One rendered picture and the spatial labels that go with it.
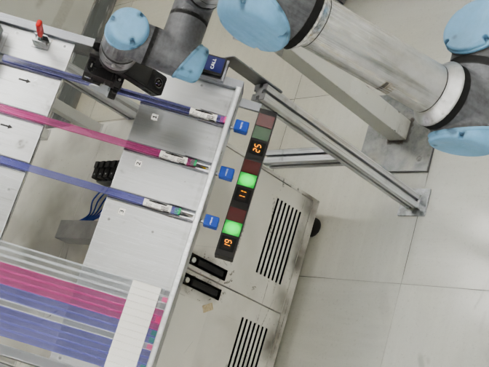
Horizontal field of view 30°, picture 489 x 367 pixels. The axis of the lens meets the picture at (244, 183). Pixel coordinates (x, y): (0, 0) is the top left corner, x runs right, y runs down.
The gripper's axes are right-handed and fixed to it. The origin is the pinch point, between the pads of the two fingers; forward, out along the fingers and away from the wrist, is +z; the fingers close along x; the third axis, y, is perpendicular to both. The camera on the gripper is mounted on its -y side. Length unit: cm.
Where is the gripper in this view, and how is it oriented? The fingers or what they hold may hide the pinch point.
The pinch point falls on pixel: (114, 89)
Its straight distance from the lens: 200.3
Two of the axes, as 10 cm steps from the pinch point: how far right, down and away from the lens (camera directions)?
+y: -9.2, -3.4, -1.8
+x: -2.8, 9.1, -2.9
